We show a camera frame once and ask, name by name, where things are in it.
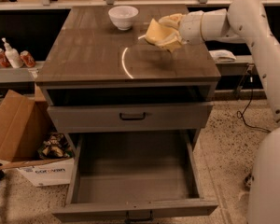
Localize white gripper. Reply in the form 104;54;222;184
159;9;230;52

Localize yellow sponge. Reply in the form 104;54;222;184
145;19;181;48

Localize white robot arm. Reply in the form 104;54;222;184
159;0;280;224

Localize grey drawer cabinet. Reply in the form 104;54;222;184
35;4;222;142

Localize closed grey upper drawer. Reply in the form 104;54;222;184
48;102;213;133

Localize open grey middle drawer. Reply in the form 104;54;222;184
53;131;217;224

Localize white ceramic bowl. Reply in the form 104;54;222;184
108;6;139;31

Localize folded white cloth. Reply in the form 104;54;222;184
209;49;236;63

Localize red can right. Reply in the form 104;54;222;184
20;50;36;67

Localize red can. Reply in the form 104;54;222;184
0;49;10;68
20;50;36;67

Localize white pump bottle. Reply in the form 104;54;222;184
2;37;23;68

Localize crumpled snack bags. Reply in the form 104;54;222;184
37;132;73;159

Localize clear plastic bottle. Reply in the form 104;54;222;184
244;174;252;189

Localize red can left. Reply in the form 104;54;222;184
0;49;10;68

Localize white printed cardboard box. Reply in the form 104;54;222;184
18;158;74;187

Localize brown cardboard box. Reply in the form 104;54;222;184
0;89;54;162

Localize black cable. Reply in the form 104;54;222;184
236;75;272;133

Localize grey wall shelf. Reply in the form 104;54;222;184
0;61;45;83

